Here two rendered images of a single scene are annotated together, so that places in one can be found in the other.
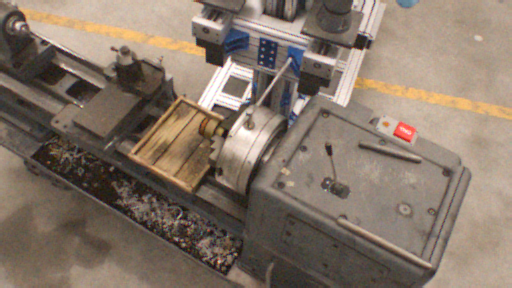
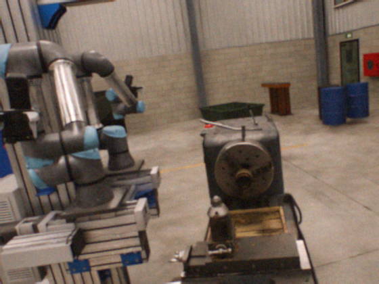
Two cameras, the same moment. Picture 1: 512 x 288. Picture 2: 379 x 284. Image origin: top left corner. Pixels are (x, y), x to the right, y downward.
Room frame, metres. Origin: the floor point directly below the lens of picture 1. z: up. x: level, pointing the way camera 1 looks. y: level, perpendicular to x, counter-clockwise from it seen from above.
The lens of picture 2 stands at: (1.55, 1.56, 1.62)
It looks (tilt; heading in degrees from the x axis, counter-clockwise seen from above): 15 degrees down; 252
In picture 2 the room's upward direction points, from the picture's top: 7 degrees counter-clockwise
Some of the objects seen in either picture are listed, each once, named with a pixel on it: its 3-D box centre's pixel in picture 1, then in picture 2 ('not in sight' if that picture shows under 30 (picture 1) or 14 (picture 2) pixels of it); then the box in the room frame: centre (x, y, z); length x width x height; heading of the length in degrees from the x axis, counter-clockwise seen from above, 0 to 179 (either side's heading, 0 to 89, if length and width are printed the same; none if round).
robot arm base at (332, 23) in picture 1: (335, 12); (120, 158); (1.58, -0.26, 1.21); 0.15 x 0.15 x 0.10
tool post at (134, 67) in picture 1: (128, 68); (221, 224); (1.27, 0.54, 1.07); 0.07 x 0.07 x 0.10; 66
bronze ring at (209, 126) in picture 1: (214, 130); (243, 178); (1.01, 0.16, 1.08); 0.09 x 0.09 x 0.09; 67
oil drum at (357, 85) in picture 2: not in sight; (357, 99); (-4.47, -5.11, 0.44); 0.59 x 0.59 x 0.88
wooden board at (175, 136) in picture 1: (186, 142); (247, 226); (1.07, 0.28, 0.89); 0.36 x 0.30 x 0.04; 156
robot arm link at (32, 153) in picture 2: not in sight; (42, 148); (1.79, 0.50, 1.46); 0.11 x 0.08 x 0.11; 7
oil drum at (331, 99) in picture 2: not in sight; (333, 105); (-3.55, -4.92, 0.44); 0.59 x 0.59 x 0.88
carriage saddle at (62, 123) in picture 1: (113, 101); (245, 272); (1.22, 0.62, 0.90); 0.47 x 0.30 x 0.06; 156
